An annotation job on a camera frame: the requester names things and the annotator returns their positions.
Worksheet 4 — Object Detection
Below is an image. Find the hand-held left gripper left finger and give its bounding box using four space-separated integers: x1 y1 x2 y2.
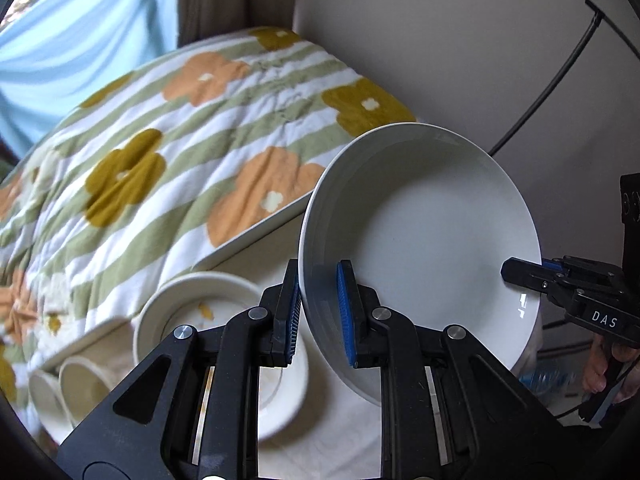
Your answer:
56 259 303 480

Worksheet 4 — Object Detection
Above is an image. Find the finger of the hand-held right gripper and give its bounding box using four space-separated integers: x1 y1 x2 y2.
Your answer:
542 255 623 291
501 257 581 311

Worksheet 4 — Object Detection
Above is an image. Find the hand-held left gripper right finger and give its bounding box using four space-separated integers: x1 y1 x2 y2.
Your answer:
336 260 596 480

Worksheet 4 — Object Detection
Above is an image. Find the plain white plate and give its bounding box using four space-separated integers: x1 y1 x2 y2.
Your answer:
298 122 543 407

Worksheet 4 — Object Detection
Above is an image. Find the cream bowl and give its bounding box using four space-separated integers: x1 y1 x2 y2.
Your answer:
27 367 71 431
59 355 113 426

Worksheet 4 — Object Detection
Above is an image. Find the person's right hand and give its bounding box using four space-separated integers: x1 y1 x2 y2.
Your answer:
582 335 640 406

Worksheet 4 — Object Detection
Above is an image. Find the cream ribbed floral plate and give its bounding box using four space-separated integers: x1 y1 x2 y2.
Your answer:
132 271 311 443

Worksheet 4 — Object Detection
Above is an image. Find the clear plastic bottle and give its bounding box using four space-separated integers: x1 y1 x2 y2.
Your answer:
517 367 576 401

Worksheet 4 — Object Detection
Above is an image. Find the floral striped blanket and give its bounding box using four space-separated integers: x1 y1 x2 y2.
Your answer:
0 26 418 406

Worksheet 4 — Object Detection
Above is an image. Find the light blue curtain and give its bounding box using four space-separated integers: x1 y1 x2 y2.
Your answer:
0 0 181 161

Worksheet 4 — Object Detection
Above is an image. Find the thin black cable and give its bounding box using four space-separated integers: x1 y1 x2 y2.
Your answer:
547 395 591 418

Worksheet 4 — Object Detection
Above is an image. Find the curved black cable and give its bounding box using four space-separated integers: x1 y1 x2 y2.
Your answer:
487 15 601 157

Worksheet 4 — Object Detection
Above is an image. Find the straight black cable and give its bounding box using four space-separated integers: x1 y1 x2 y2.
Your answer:
585 0 640 58

